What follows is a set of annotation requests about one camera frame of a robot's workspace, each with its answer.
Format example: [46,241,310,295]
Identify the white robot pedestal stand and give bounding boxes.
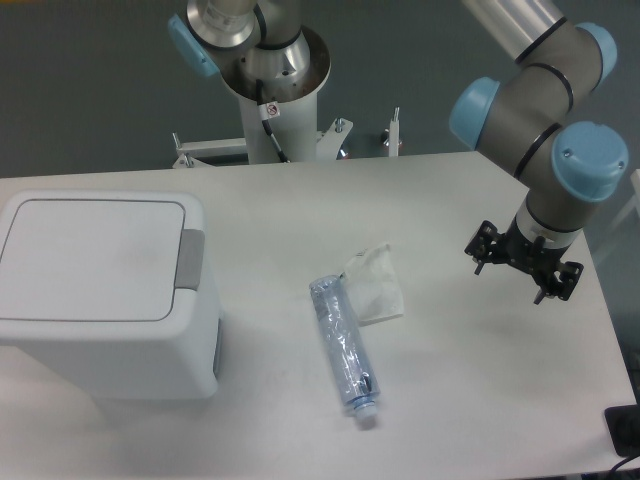
[171,25,404,169]

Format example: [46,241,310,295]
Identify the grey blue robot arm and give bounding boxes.
[168,1,629,300]

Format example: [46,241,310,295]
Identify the black pedestal cable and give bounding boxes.
[255,78,291,164]

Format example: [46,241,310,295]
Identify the black device at table edge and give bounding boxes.
[604,404,639,457]

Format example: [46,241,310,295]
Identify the white frame at right edge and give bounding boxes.
[592,169,639,267]

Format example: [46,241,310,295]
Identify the clear plastic water bottle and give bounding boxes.
[309,275,380,430]

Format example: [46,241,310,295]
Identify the white push-top trash can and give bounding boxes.
[1,189,221,400]

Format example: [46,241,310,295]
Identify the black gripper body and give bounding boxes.
[504,223,563,275]

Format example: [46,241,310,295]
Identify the crumpled white plastic bag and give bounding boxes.
[340,243,405,326]

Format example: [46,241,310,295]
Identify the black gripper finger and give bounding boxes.
[532,261,584,305]
[464,220,505,275]

